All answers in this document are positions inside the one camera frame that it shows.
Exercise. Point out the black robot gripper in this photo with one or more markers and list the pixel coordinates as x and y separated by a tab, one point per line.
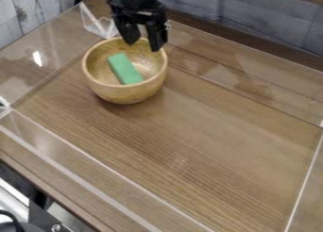
141	12

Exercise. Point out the green rectangular block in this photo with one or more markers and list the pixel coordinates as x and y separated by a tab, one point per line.
123	69

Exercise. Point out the round wooden bowl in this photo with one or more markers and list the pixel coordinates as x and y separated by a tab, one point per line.
150	63

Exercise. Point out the clear acrylic corner bracket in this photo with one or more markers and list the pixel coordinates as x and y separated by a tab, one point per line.
102	27

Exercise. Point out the clear acrylic tray wall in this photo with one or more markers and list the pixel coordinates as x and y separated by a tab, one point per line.
173	165

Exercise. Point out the black metal bracket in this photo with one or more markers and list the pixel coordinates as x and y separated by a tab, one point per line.
40	218

